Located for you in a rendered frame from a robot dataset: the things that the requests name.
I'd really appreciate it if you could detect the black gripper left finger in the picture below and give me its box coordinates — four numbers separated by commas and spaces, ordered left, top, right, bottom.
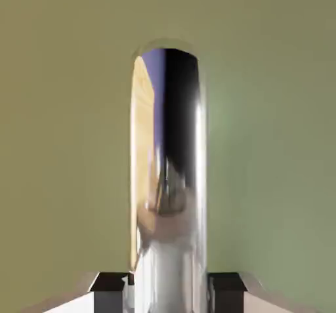
22, 271, 135, 313

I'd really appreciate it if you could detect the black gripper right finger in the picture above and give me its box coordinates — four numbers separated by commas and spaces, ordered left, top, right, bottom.
207, 272, 317, 313

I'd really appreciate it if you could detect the curved shiny metal drawer handle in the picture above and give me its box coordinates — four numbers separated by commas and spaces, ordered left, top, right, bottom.
127, 37, 210, 313

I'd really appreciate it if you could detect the olive green drawer front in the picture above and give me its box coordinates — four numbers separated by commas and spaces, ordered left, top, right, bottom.
0, 0, 336, 313

